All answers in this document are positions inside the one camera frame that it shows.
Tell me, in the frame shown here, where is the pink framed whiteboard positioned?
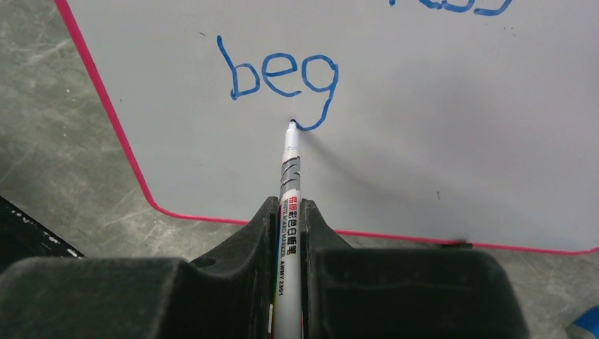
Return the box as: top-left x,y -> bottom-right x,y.
56,1 -> 598,254

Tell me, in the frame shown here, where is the white blue whiteboard marker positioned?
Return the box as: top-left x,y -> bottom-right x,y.
271,120 -> 303,338

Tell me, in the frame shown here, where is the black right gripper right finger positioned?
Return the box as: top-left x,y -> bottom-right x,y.
300,200 -> 529,338

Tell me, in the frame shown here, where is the blue eraser on table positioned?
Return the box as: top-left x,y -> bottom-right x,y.
566,306 -> 598,339

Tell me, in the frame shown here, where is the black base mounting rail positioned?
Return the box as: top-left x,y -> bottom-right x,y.
1,197 -> 85,271

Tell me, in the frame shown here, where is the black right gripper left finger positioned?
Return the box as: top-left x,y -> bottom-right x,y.
1,197 -> 278,338

